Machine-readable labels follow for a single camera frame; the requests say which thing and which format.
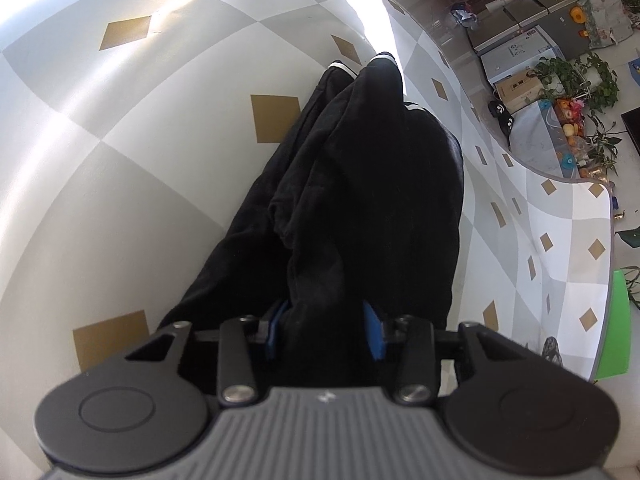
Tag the cardboard box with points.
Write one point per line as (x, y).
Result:
(517, 91)

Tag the grey refrigerator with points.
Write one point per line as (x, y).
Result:
(555, 20)

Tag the blue white bag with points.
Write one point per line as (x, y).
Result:
(465, 16)

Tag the white chest freezer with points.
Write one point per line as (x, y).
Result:
(520, 52)

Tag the black pants with white stripes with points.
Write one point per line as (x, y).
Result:
(360, 200)

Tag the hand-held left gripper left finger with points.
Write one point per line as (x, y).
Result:
(272, 332)

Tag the black slipper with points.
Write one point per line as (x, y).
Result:
(505, 127)
(495, 109)

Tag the grey cloth covered table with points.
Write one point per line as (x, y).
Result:
(537, 140)

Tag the green potted plant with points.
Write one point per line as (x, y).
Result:
(585, 82)

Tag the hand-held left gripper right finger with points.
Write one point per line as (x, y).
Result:
(372, 332)

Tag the green plastic stool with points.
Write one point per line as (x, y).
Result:
(614, 325)

